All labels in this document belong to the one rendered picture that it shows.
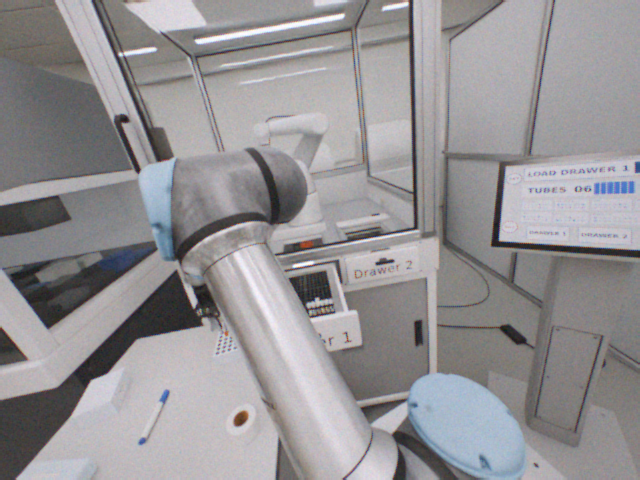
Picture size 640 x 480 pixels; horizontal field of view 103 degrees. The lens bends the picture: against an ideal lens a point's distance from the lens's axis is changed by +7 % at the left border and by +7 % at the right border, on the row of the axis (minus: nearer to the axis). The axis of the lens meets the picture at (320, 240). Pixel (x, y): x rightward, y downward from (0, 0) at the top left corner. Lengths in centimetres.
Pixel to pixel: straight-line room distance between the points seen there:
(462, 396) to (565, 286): 84
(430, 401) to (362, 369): 102
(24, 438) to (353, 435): 143
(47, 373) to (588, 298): 171
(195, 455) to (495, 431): 63
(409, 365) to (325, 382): 118
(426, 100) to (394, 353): 107
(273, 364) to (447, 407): 21
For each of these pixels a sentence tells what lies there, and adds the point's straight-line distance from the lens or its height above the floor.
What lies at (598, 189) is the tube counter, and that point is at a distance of 108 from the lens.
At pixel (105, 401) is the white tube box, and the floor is 81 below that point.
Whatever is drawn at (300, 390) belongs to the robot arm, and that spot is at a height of 116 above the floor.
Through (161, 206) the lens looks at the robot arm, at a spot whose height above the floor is 134.
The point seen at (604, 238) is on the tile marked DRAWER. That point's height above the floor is 100.
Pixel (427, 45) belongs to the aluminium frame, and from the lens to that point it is 100.
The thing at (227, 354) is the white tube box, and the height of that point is 79.
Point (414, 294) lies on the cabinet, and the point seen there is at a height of 69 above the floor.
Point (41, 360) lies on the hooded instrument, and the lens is 119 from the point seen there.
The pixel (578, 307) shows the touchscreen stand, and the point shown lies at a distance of 123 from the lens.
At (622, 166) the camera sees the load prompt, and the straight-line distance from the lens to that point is 111.
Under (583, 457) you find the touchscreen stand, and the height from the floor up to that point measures 4.
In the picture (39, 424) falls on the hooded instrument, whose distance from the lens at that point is 153.
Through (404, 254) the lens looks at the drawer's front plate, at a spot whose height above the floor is 91.
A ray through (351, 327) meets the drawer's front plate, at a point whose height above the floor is 89.
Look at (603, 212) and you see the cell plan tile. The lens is 105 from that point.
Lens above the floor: 137
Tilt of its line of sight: 21 degrees down
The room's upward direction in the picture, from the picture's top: 10 degrees counter-clockwise
